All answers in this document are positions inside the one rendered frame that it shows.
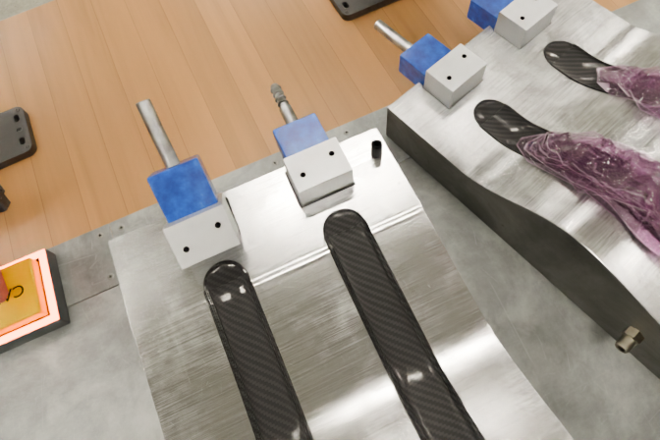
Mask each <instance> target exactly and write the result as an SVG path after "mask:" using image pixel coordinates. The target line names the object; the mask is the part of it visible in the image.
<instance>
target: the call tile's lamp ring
mask: <svg viewBox="0 0 660 440"><path fill-rule="evenodd" d="M27 258H32V259H37V258H39V262H40V267H41V272H42V277H43V282H44V287H45V292H46V297H47V301H48V305H49V310H50V316H47V317H45V318H43V319H40V320H38V321H36V322H34V323H31V324H30V325H28V326H25V327H23V328H21V329H18V330H16V331H14V332H12V333H9V334H7V335H5V336H2V337H0V345H2V344H4V343H7V342H9V341H11V340H13V339H16V338H18V337H20V336H23V335H25V334H26V333H28V332H31V331H33V330H35V329H38V328H40V327H42V326H44V325H47V324H49V323H51V322H53V321H56V320H58V319H59V314H58V310H57V305H56V301H55V296H54V291H53V287H52V282H51V277H50V272H49V268H48V263H47V258H46V253H45V249H42V250H40V251H37V252H35V253H33V254H30V255H28V256H26V257H23V258H21V259H18V260H16V261H14V262H11V263H9V264H7V265H4V266H2V267H0V269H3V268H5V267H8V266H10V265H12V264H15V263H17V262H20V261H22V260H24V259H27Z"/></svg>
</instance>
